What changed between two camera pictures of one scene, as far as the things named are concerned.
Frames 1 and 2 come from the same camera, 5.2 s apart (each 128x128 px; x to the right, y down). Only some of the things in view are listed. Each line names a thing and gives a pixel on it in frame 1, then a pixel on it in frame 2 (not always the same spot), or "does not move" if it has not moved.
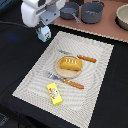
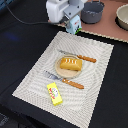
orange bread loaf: x=73 y=64 does not move
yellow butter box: x=54 y=94 does not move
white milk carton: x=44 y=34 to x=74 y=25
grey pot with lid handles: x=91 y=12 does not move
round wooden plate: x=66 y=72 does not move
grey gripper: x=51 y=13 to x=73 y=8
